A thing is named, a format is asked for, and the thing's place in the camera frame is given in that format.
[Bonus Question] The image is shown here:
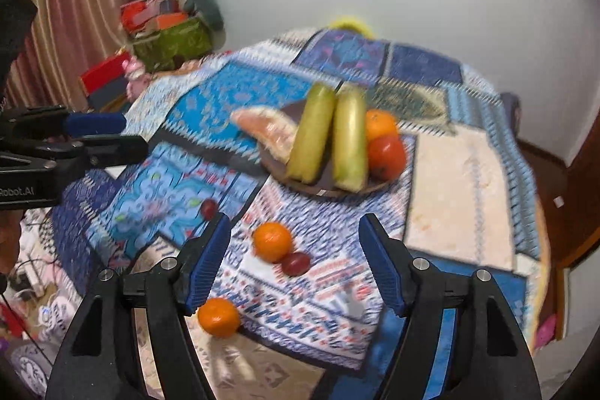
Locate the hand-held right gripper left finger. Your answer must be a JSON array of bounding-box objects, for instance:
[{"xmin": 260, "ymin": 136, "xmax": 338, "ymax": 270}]
[{"xmin": 44, "ymin": 211, "xmax": 232, "ymax": 400}]

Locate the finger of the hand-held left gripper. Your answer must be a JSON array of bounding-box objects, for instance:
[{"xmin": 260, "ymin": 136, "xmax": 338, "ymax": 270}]
[
  {"xmin": 74, "ymin": 134, "xmax": 150, "ymax": 170},
  {"xmin": 64, "ymin": 111, "xmax": 127, "ymax": 137}
]

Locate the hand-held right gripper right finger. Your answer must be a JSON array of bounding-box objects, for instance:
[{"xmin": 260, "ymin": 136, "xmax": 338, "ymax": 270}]
[{"xmin": 357, "ymin": 211, "xmax": 545, "ymax": 400}]

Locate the small tangerine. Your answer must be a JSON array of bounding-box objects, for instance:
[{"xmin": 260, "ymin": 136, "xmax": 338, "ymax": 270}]
[
  {"xmin": 197, "ymin": 297, "xmax": 241, "ymax": 339},
  {"xmin": 252, "ymin": 222, "xmax": 294, "ymax": 264}
]

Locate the dark purple plate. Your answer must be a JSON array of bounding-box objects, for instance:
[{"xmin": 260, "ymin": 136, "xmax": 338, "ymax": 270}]
[{"xmin": 259, "ymin": 99, "xmax": 400, "ymax": 199}]

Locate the red tomato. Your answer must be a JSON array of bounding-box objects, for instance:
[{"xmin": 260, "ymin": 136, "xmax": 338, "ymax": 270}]
[{"xmin": 366, "ymin": 135, "xmax": 408, "ymax": 182}]

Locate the yellow-green banana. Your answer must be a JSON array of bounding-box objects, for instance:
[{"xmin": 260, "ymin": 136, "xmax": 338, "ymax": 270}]
[
  {"xmin": 331, "ymin": 82, "xmax": 369, "ymax": 193},
  {"xmin": 285, "ymin": 82, "xmax": 338, "ymax": 186}
]

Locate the large orange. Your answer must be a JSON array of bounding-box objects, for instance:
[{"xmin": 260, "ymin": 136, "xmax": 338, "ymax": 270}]
[{"xmin": 364, "ymin": 109, "xmax": 401, "ymax": 143}]

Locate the pink pomelo slice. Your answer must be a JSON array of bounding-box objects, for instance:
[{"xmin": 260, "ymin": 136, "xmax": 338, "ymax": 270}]
[{"xmin": 230, "ymin": 106, "xmax": 301, "ymax": 165}]

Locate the red flat box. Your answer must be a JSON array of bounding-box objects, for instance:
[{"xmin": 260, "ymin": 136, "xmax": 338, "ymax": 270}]
[{"xmin": 78, "ymin": 52, "xmax": 131, "ymax": 94}]

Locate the pink plush toy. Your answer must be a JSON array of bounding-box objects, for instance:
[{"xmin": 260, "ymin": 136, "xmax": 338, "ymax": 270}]
[{"xmin": 122, "ymin": 55, "xmax": 152, "ymax": 97}]

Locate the white power strip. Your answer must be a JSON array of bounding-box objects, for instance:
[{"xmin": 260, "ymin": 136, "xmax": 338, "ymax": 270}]
[{"xmin": 11, "ymin": 266, "xmax": 46, "ymax": 289}]

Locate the blue patchwork blanket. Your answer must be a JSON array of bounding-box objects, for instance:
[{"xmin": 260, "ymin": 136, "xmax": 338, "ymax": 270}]
[{"xmin": 49, "ymin": 27, "xmax": 548, "ymax": 373}]

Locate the green cardboard box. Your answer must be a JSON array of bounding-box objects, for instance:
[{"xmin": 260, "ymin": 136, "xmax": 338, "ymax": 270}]
[{"xmin": 132, "ymin": 16, "xmax": 215, "ymax": 73}]

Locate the striped brown curtain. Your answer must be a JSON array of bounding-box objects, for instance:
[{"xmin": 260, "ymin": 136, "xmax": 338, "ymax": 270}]
[{"xmin": 0, "ymin": 0, "xmax": 147, "ymax": 116}]

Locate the orange box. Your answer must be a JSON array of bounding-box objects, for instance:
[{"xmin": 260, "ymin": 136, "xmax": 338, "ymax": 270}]
[{"xmin": 156, "ymin": 11, "xmax": 189, "ymax": 29}]

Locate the pink slipper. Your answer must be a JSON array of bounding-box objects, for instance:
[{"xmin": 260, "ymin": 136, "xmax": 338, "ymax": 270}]
[{"xmin": 534, "ymin": 313, "xmax": 557, "ymax": 348}]

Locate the yellow foam tube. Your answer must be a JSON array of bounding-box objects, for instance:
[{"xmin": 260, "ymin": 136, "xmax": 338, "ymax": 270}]
[{"xmin": 327, "ymin": 16, "xmax": 376, "ymax": 38}]

